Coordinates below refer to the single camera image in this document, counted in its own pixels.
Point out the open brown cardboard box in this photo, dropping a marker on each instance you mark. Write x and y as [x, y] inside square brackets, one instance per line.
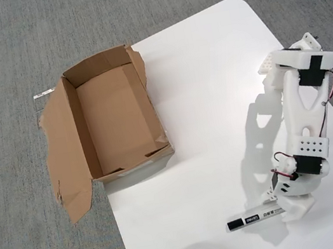
[110, 115]

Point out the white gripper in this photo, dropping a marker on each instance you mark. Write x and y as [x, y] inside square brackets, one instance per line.
[296, 203]

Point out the clear plastic strip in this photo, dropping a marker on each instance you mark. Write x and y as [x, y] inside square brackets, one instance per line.
[43, 94]

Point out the white marker pen black cap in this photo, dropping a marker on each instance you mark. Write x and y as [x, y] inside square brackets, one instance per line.
[254, 218]

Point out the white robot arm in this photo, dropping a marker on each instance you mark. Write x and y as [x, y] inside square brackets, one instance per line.
[299, 107]

